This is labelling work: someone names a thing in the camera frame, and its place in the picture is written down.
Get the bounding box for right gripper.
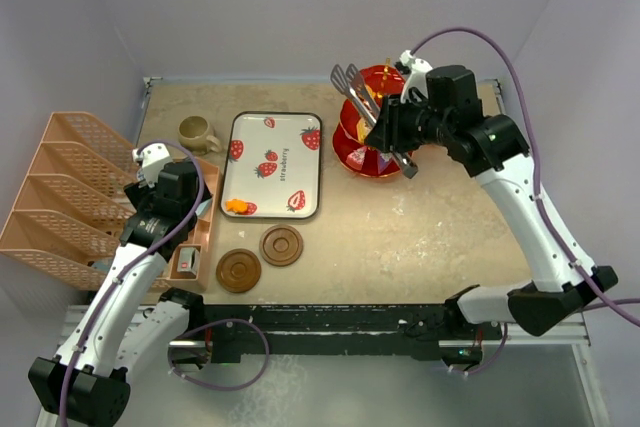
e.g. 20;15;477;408
365;92;452;153

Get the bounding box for orange fish cake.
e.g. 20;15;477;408
365;85;381;107
225;199;249;214

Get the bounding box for yellow cake slice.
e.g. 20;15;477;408
356;119;371;145

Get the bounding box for metal tongs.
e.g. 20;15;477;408
330;64;418;179

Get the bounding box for salmon pink cake slice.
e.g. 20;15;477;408
345;147;367;172

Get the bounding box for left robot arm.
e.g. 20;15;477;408
28;140;210;426

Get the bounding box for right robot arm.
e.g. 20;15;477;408
365;51;618;338

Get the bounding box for small grey box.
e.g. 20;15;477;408
176;247;200;276

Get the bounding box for beige ceramic mug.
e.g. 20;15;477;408
178;116;223;155

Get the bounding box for pink desk organizer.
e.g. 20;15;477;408
1;112;220;292

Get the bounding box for red three-tier cake stand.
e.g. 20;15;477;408
332;57;419;179

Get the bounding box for brown wooden coaster left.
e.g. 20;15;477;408
216;249;262;293

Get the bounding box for brown wooden coaster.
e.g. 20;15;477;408
216;249;262;293
259;224;304;267

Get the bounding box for white strawberry tray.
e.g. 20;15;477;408
220;111;323;220

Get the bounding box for brown wooden coaster right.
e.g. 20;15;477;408
259;224;304;267

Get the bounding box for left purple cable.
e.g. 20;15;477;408
58;139;207;427

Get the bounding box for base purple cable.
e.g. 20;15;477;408
167;316;272;392

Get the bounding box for black base frame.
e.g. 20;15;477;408
164;289;506;366

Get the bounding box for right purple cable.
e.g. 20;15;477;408
410;26;640;376

